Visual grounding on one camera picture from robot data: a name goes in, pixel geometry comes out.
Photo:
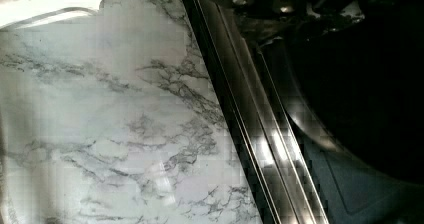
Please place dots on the dark bowl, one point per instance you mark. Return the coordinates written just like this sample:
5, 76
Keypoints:
360, 90

